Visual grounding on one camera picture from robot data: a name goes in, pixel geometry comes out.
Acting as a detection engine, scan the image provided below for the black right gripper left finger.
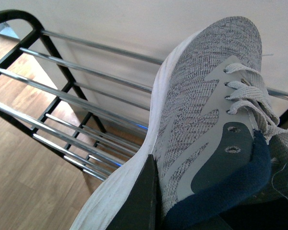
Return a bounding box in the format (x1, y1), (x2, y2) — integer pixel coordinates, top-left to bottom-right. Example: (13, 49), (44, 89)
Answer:
(107, 154), (161, 230)

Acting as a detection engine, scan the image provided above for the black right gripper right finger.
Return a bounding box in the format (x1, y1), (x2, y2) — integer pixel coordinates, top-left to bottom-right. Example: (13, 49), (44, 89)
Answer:
(220, 137), (288, 230)

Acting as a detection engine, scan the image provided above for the black metal shoe rack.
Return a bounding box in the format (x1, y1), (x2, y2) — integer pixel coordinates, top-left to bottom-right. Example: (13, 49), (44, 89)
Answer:
(0, 9), (288, 182)

